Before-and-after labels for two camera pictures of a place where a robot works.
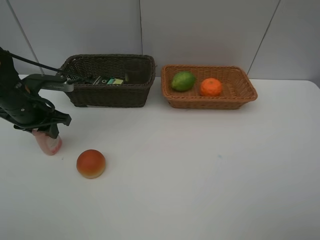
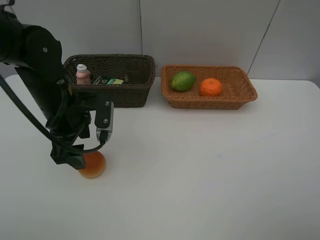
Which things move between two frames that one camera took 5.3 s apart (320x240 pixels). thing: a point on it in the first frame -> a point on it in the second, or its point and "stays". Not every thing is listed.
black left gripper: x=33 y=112 -> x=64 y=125
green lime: x=183 y=81 stays
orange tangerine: x=211 y=87 stays
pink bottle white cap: x=50 y=145 -> x=83 y=75
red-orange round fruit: x=91 y=164 stays
